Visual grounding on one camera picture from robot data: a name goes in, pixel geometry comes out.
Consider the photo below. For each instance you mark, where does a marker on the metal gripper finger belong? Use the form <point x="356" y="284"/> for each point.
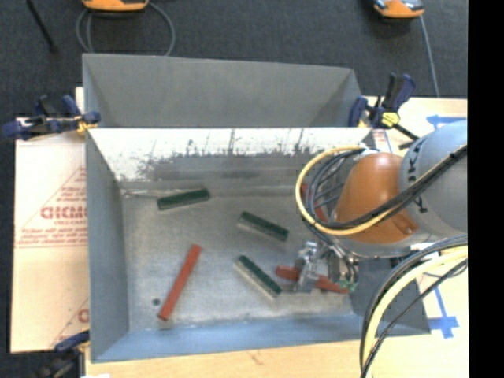
<point x="310" y="253"/>
<point x="306" y="280"/>

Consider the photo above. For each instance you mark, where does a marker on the dark green flat block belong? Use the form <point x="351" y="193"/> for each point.
<point x="263" y="226"/>
<point x="183" y="199"/>
<point x="258" y="276"/>

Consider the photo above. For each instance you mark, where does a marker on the brown cardboard board red print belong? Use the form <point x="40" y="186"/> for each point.
<point x="47" y="274"/>

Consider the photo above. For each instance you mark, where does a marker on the red-brown flat block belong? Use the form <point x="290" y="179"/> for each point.
<point x="180" y="282"/>
<point x="286" y="273"/>

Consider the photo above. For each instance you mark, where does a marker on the grey metal bin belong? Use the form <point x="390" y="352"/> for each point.
<point x="220" y="278"/>

